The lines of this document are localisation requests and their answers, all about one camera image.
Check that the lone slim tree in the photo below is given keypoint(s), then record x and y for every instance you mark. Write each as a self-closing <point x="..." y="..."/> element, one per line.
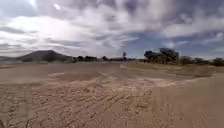
<point x="124" y="54"/>

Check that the row of low bushes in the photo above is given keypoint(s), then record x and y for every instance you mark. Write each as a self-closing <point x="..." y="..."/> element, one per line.
<point x="203" y="61"/>
<point x="88" y="58"/>

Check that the sandy dirt ground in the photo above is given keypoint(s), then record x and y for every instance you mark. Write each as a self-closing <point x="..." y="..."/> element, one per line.
<point x="100" y="106"/>

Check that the clump of trees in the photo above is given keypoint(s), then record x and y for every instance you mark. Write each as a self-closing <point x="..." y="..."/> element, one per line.
<point x="163" y="55"/>

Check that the dark hill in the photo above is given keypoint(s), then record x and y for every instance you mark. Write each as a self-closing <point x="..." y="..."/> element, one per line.
<point x="41" y="55"/>

